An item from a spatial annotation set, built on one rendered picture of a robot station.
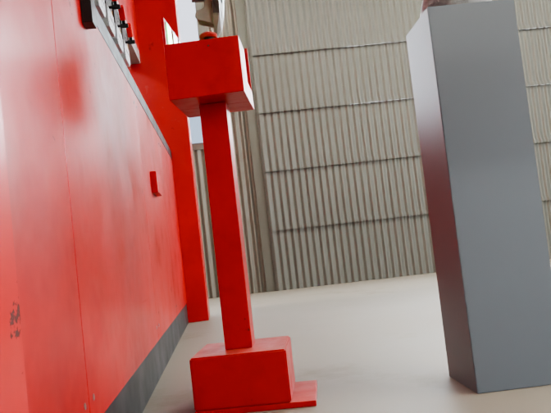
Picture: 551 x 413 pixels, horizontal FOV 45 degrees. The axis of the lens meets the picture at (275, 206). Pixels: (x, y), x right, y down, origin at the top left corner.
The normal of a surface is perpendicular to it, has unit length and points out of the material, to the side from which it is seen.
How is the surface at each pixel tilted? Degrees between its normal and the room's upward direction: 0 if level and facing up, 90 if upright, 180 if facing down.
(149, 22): 90
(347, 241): 90
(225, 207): 90
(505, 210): 90
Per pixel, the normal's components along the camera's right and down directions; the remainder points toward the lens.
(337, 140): 0.04, -0.07
